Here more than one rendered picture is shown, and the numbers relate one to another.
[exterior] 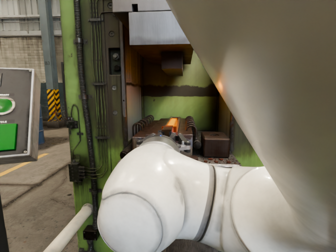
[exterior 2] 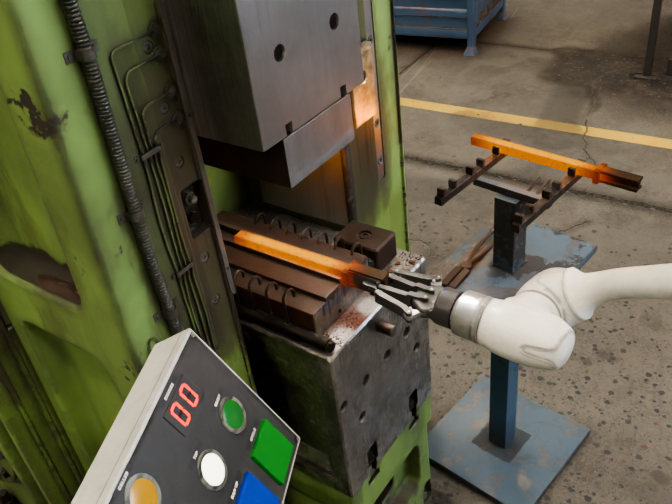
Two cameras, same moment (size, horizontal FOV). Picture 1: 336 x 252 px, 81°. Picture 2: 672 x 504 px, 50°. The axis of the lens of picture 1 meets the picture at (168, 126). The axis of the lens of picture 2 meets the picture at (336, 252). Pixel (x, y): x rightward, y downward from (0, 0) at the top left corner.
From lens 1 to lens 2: 1.25 m
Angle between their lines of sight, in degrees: 57
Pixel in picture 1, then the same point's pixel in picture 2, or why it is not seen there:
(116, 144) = (229, 347)
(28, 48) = not seen: outside the picture
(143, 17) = (301, 136)
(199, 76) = not seen: hidden behind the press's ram
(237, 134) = (359, 209)
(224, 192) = (559, 301)
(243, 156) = not seen: hidden behind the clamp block
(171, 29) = (331, 134)
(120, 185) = (559, 335)
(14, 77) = (194, 365)
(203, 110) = (222, 176)
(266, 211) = (591, 297)
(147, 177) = (558, 322)
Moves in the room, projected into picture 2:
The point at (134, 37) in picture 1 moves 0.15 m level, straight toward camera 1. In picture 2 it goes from (295, 174) to (377, 182)
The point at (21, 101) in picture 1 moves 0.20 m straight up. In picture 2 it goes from (234, 387) to (207, 287)
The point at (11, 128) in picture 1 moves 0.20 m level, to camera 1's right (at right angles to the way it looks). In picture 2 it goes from (270, 429) to (334, 347)
